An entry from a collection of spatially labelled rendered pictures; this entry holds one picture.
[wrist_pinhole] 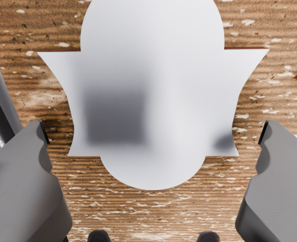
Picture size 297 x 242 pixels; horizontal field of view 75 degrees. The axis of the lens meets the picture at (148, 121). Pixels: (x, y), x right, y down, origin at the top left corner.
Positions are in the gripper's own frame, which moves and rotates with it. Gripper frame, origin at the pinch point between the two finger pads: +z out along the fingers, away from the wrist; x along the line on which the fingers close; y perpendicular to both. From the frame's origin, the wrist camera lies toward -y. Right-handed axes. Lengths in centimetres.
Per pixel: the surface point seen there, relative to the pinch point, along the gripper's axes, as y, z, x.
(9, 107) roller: 0.8, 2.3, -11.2
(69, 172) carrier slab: 6.0, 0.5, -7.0
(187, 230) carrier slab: 14.2, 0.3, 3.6
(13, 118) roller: 1.8, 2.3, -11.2
